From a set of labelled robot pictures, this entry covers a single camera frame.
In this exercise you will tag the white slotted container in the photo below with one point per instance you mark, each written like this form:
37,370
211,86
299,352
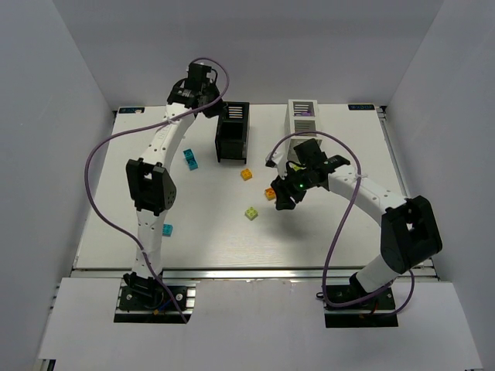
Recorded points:
301,127

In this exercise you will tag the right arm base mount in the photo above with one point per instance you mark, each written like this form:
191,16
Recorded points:
377,312

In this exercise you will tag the yellow square lego brick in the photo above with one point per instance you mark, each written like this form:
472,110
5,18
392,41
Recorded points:
246,174

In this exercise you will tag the cyan lego brick pair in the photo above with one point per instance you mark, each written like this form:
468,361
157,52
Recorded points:
190,159

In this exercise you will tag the cyan lego brick front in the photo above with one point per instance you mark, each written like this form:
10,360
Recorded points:
167,230

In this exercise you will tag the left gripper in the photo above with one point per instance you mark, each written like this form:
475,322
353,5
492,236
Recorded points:
213,107

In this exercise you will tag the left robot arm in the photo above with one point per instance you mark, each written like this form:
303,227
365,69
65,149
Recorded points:
150,184

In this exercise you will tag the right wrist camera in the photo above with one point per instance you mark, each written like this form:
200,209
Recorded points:
275,159

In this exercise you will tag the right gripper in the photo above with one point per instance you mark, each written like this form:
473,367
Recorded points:
284,189

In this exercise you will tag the light green square lego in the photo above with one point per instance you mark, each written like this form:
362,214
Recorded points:
251,213

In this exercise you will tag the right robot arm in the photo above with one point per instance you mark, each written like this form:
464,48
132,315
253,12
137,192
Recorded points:
409,231

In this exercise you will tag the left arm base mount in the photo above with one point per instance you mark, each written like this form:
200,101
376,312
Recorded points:
146,301

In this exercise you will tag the orange long lego brick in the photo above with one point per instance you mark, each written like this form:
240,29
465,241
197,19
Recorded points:
270,194

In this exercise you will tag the black slotted container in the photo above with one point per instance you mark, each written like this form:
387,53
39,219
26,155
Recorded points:
231,139

